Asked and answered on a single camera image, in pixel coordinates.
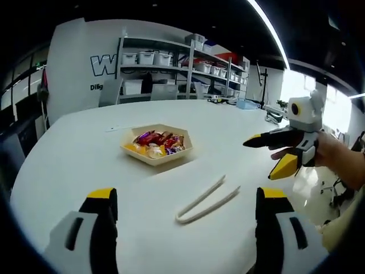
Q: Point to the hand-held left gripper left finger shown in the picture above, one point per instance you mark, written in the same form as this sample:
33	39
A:
94	234

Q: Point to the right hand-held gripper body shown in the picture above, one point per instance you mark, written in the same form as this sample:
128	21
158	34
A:
305	112

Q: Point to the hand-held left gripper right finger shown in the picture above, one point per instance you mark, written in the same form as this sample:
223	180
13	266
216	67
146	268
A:
271	228

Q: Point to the gold blue-label food packet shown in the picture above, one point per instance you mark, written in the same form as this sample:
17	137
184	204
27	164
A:
179	142

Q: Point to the yellow food packet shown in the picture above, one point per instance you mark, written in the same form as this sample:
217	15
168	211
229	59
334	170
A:
129	147
155	151

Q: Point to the cream hexagonal container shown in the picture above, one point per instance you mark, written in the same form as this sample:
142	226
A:
159	158

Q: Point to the person's right hand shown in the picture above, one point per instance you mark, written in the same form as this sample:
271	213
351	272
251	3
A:
322	151

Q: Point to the white black headset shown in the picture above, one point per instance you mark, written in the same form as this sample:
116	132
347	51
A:
275	117

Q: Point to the light blue box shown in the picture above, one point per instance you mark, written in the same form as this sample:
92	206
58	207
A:
247	104

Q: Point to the black tripod stand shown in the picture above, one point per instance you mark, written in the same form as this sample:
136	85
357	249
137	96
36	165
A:
263	85

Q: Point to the white office chair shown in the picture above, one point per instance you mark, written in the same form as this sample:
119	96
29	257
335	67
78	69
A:
339	188

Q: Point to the white yellow device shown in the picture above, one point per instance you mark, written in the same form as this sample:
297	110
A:
215	99

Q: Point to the person's beige trousers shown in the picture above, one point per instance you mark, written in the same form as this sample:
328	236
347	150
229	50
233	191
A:
342	228

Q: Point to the grey chair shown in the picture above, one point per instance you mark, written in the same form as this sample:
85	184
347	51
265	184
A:
201	90
109	92
164	92

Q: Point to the long ceiling light strip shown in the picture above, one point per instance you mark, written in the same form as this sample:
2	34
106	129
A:
271	31

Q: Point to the grey metal shelving rack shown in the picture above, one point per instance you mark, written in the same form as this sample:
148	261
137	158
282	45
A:
188	71

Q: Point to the dark reception desk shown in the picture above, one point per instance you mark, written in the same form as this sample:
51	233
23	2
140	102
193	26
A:
20	125

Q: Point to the white storage bins group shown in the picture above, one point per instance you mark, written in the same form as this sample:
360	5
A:
148	58

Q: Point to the large white storage box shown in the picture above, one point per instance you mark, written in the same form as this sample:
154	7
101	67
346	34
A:
131	87

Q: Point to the hanging grey red bag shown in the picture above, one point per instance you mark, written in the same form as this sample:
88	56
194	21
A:
43	87

